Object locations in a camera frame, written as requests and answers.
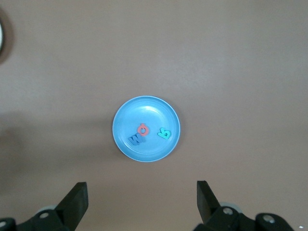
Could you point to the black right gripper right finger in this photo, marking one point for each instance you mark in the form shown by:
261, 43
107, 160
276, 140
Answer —
207, 208

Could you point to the blue foam uppercase W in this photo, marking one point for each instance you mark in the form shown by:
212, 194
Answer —
134, 140

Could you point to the red foam uppercase Q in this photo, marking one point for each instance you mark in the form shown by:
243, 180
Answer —
139, 130

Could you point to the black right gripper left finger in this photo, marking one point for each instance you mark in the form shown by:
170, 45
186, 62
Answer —
73, 207

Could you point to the teal foam uppercase R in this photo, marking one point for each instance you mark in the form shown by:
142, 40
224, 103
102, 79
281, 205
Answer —
166, 136

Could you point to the beige plate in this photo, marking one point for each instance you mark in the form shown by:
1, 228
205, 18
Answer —
1, 36

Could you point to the blue plate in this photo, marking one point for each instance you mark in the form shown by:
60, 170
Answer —
149, 113

